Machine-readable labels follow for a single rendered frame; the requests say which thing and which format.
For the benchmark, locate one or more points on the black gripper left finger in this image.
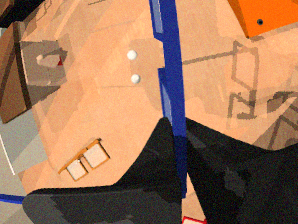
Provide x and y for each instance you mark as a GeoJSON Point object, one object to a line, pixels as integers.
{"type": "Point", "coordinates": [149, 192]}

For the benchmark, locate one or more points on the long white flat panel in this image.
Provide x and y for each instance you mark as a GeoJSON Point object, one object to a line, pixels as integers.
{"type": "Point", "coordinates": [22, 143]}

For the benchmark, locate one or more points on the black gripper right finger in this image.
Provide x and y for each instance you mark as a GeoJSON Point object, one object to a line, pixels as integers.
{"type": "Point", "coordinates": [236, 183]}

